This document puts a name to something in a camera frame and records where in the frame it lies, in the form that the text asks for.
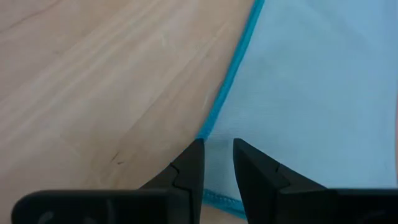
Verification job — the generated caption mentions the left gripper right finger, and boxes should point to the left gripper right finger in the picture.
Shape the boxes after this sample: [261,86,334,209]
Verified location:
[232,138,398,224]

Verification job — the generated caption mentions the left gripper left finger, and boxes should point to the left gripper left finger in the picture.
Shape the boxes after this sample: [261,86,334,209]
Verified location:
[11,138,206,224]

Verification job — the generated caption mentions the blue microfiber towel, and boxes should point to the blue microfiber towel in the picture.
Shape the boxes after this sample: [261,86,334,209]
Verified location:
[195,0,398,221]

